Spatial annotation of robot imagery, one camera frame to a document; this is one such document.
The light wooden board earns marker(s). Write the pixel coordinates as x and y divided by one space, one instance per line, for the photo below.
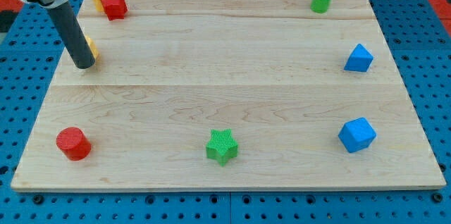
272 71

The red star block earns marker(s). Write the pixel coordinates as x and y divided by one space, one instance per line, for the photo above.
114 9

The green cylinder block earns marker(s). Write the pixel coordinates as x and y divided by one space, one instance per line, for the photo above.
320 6

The yellow hexagon block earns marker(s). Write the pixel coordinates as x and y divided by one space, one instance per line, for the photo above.
92 47

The blue triangular prism block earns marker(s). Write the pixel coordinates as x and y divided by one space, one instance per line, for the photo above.
359 60

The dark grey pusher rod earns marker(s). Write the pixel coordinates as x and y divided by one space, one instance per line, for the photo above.
67 25

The red cylinder block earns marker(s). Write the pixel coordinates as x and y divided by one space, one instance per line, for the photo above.
73 143

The green star block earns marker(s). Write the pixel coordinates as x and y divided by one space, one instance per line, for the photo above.
222 146

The blue cube block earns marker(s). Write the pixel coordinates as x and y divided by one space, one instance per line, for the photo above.
357 134

